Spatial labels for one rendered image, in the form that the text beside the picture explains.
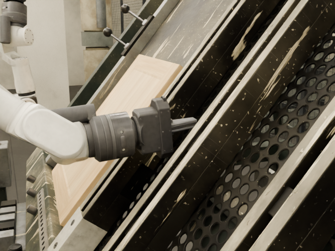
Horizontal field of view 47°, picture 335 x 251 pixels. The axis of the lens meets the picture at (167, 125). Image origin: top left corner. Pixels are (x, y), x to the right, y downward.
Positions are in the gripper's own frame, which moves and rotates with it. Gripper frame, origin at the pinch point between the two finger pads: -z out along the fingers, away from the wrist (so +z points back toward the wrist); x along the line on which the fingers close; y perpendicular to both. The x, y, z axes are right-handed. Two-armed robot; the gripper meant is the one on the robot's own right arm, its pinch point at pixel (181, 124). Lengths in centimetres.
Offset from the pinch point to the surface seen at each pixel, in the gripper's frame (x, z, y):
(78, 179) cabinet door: -25, 19, 45
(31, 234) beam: -37, 35, 38
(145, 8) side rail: 25, -25, 107
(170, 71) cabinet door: 5.7, -10.4, 34.7
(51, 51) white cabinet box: -13, 4, 458
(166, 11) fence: 23, -27, 83
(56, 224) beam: -32, 28, 31
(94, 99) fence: -9, 6, 83
